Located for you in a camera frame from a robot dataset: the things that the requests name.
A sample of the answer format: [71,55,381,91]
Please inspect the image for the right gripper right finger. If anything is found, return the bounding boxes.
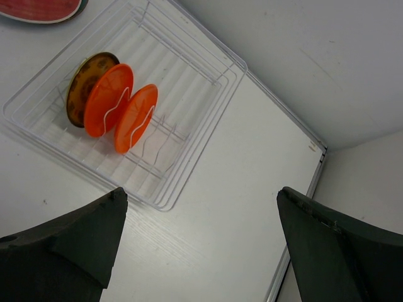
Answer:
[276,187,402,301]

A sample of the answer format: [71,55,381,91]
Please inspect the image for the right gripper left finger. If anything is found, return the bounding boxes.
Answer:
[1,187,128,301]

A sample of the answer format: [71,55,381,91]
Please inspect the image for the orange plastic plate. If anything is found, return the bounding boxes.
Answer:
[114,84,158,154]
[84,64,134,138]

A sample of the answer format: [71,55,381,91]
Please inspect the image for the white plate red teal pattern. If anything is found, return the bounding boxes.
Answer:
[1,0,88,24]

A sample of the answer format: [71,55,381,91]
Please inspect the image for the white wire dish rack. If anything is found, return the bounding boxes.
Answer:
[1,0,248,212]

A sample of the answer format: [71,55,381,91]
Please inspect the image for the yellow brown patterned plate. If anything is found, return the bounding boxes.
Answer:
[65,52,120,128]

